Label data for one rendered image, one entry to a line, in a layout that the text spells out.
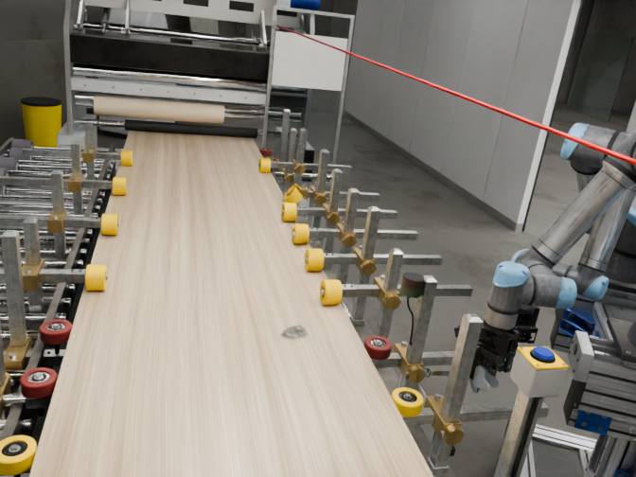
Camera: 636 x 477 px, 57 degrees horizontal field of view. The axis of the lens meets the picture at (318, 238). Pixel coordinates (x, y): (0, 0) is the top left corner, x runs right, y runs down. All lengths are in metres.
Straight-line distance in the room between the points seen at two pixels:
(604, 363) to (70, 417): 1.36
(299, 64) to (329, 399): 2.79
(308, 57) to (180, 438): 2.99
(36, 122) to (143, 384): 5.18
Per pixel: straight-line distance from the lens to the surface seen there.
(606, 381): 1.85
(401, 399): 1.54
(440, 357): 1.84
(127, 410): 1.45
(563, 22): 5.71
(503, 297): 1.45
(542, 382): 1.22
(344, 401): 1.50
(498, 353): 1.52
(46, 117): 6.51
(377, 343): 1.74
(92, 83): 3.96
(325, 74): 4.00
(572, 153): 1.93
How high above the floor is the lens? 1.79
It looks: 22 degrees down
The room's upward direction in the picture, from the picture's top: 7 degrees clockwise
